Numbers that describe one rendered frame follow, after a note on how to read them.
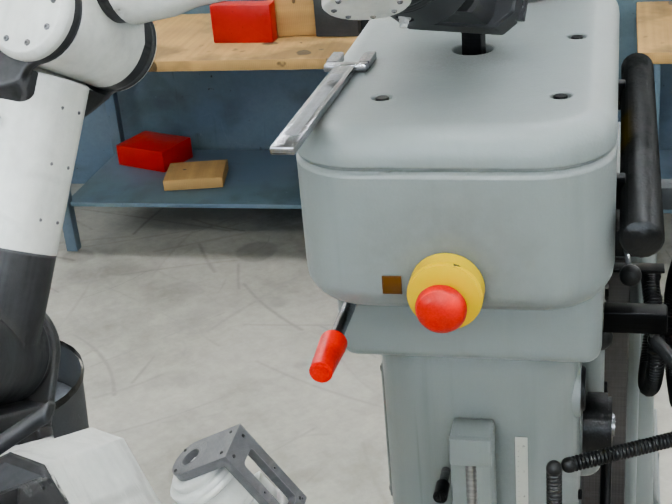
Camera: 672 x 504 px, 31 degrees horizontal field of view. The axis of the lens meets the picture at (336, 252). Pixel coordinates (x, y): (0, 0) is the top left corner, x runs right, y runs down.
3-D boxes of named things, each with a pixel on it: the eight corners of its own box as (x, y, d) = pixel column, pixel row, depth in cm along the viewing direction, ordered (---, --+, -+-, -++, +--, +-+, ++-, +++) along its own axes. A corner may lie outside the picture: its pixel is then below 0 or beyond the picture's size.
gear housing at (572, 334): (604, 370, 107) (606, 269, 103) (338, 359, 112) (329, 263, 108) (609, 216, 136) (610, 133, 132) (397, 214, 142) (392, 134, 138)
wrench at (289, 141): (307, 156, 88) (306, 145, 88) (256, 156, 89) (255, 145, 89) (376, 59, 109) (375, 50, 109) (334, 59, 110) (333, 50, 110)
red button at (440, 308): (466, 339, 92) (464, 293, 90) (414, 337, 93) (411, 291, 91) (471, 318, 95) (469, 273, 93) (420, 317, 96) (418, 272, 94)
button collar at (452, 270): (483, 332, 95) (481, 264, 92) (408, 329, 96) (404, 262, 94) (486, 319, 96) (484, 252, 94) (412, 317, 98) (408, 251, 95)
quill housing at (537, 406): (582, 617, 124) (584, 350, 110) (386, 601, 129) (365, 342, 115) (587, 504, 141) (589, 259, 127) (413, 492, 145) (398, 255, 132)
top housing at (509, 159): (615, 323, 94) (618, 131, 87) (293, 313, 100) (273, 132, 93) (618, 121, 135) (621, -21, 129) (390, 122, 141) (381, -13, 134)
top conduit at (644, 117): (664, 259, 94) (665, 219, 93) (609, 258, 95) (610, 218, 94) (652, 82, 134) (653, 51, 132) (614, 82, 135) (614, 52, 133)
